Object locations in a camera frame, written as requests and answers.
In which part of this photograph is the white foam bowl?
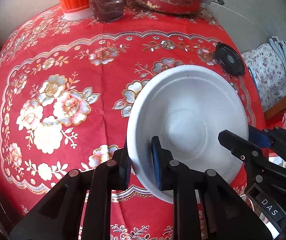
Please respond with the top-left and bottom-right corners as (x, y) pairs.
(126, 65), (249, 203)

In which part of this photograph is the black round lid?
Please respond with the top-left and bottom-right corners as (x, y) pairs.
(214, 42), (245, 76)

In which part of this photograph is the red floral tablecloth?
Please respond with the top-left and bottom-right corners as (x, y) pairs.
(0, 0), (267, 240)

